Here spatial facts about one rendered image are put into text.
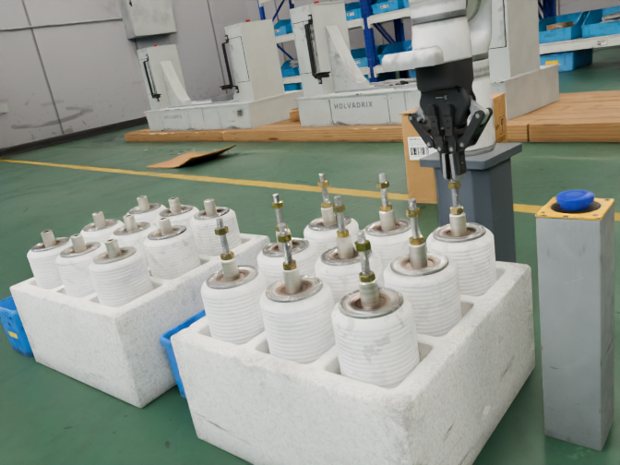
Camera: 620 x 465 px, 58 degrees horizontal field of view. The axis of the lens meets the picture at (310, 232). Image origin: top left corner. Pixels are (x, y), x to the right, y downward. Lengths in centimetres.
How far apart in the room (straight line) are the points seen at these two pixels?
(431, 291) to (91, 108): 685
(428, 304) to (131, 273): 53
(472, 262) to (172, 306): 54
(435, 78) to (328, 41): 288
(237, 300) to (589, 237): 44
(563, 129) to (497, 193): 148
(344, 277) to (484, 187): 42
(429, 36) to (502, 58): 207
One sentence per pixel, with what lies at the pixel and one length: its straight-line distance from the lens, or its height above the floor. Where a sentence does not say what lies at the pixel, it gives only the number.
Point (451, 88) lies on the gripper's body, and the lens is 76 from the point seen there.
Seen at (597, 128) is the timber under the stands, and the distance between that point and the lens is 253.
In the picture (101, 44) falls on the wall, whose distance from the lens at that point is 754.
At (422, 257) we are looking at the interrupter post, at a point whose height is 26.
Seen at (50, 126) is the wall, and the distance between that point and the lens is 722.
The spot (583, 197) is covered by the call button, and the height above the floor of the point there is 33.
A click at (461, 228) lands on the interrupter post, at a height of 26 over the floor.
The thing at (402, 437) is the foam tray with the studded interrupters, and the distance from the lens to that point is 62.
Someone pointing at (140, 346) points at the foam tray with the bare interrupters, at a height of 11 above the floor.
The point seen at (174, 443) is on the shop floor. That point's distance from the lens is 94.
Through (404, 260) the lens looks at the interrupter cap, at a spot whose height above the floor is 25.
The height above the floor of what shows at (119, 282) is 22.
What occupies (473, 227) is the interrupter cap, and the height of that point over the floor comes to 25.
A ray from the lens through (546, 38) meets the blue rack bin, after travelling 560.
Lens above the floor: 54
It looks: 18 degrees down
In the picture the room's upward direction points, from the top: 10 degrees counter-clockwise
